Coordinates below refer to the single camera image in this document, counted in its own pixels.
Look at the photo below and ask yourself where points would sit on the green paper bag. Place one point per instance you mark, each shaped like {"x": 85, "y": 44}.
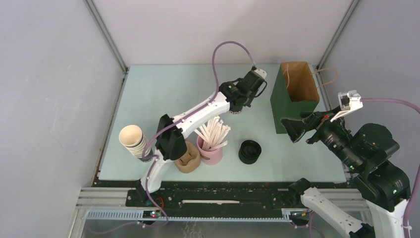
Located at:
{"x": 294, "y": 92}

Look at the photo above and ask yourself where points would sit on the bundle of white straws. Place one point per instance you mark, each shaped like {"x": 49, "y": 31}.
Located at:
{"x": 213, "y": 133}

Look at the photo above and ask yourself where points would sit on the pink straw holder cup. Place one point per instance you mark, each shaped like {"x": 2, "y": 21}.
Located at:
{"x": 210, "y": 158}

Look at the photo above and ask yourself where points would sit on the stack of paper cups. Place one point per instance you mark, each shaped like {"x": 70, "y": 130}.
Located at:
{"x": 134, "y": 140}

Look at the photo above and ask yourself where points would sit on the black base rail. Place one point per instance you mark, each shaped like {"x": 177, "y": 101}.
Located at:
{"x": 225, "y": 200}

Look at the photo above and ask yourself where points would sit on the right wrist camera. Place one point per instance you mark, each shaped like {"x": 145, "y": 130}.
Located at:
{"x": 349, "y": 102}

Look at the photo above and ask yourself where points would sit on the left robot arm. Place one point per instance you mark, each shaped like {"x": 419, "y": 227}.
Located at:
{"x": 232, "y": 96}

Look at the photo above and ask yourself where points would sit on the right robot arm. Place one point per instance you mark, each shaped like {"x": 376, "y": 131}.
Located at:
{"x": 384, "y": 186}

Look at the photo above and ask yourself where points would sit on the stack of black lids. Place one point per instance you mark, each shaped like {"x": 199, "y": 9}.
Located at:
{"x": 249, "y": 152}

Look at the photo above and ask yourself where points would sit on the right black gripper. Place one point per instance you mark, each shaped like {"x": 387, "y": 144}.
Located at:
{"x": 316, "y": 120}

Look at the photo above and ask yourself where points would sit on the brown cardboard cup carrier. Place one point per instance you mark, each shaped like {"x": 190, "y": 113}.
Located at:
{"x": 190, "y": 160}

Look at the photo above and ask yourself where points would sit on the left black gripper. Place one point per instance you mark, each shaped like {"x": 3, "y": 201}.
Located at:
{"x": 248, "y": 103}

